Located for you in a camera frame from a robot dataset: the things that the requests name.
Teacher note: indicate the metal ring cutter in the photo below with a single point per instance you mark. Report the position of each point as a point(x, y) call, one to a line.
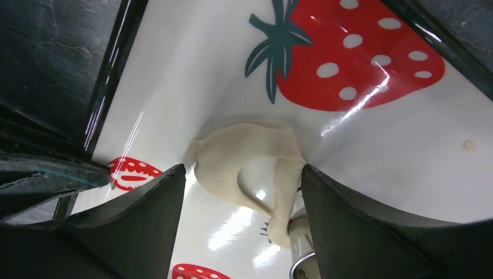
point(304, 262)

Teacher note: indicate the strawberry print enamel tray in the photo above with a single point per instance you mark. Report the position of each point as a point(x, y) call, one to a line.
point(377, 96)

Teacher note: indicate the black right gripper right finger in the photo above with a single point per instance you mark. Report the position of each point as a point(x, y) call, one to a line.
point(356, 236)

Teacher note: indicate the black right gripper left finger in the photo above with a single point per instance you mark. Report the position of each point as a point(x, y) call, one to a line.
point(131, 236)

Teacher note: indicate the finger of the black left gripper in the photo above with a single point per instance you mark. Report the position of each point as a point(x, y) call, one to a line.
point(28, 181)

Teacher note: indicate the dough scrap strip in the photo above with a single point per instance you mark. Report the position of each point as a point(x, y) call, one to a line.
point(220, 156)

